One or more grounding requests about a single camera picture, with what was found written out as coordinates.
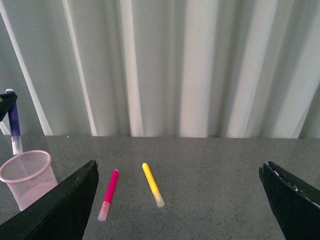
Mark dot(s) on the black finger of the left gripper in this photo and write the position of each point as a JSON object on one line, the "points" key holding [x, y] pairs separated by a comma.
{"points": [[7, 100]]}

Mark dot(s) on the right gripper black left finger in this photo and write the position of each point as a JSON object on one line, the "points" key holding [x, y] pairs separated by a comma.
{"points": [[61, 214]]}

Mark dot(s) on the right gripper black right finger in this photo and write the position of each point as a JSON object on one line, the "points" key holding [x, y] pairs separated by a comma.
{"points": [[294, 203]]}

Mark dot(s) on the purple marker pen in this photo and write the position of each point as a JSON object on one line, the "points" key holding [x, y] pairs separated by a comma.
{"points": [[14, 125]]}

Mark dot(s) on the pink marker pen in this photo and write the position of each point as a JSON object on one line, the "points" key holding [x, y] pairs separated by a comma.
{"points": [[102, 216]]}

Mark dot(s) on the pink mesh pen cup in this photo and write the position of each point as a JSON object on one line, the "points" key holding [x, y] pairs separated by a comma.
{"points": [[29, 176]]}

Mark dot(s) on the yellow marker pen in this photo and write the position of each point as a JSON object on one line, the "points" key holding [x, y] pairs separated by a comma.
{"points": [[153, 186]]}

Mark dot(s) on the white pleated curtain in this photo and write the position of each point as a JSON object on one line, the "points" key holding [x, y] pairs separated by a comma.
{"points": [[154, 68]]}

